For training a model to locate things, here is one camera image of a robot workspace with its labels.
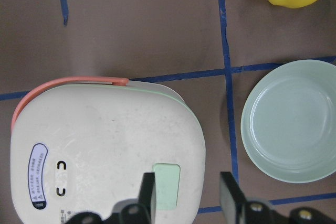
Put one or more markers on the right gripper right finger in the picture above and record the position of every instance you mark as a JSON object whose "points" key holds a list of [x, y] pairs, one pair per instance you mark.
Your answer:
{"points": [[237, 208]]}

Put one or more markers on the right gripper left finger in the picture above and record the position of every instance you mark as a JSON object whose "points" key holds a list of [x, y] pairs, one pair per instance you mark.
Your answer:
{"points": [[142, 210]]}

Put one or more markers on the green plate near cooker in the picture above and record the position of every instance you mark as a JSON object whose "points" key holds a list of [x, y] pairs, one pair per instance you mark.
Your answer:
{"points": [[288, 122]]}

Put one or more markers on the white rice cooker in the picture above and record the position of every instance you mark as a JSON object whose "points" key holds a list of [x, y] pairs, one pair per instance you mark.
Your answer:
{"points": [[83, 144]]}

